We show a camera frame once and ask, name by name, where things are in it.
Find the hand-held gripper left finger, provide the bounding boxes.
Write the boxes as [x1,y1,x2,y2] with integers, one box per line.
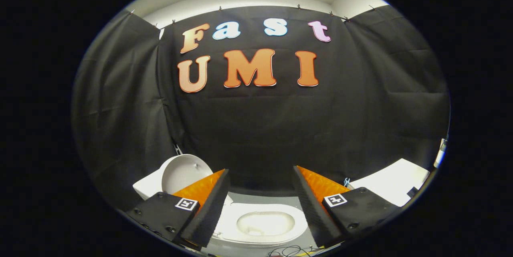
[126,169,231,248]

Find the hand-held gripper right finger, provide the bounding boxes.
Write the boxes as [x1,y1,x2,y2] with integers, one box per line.
[292,166,401,248]

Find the white toilet bowl with seat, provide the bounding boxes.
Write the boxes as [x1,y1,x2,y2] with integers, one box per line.
[210,202,309,248]

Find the white toilet tank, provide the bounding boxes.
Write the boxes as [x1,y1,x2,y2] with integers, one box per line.
[133,168,166,201]

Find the white panelled door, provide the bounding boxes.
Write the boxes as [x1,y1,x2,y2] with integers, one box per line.
[349,158,430,208]

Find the black backdrop cloth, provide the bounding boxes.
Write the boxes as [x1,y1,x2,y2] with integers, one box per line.
[72,4,450,209]

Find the small white fixture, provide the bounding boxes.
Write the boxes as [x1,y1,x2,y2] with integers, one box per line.
[434,138,448,168]

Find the tangle of black cables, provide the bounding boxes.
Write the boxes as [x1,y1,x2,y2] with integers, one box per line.
[268,245,323,257]

